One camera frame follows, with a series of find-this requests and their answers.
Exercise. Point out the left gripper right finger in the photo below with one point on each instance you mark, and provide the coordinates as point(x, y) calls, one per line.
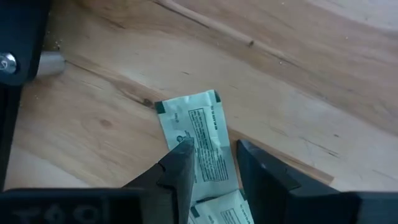
point(267, 193)

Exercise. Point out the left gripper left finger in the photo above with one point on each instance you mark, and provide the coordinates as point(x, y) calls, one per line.
point(174, 186)

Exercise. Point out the green white sweetener packet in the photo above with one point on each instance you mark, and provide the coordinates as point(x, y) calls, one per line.
point(224, 211)
point(202, 124)

